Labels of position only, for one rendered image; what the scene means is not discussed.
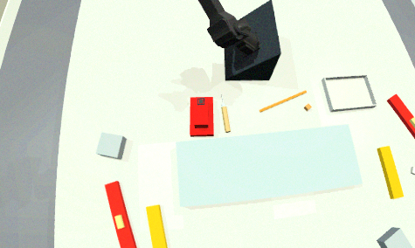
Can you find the red rectangular block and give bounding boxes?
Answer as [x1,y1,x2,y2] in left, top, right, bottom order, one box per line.
[190,97,214,137]

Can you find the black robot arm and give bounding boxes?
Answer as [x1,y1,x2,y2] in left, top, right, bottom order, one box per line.
[198,0,260,58]

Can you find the red flat bar with pale yellow patch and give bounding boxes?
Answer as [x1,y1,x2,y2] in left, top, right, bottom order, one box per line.
[105,181,136,248]
[387,94,415,139]

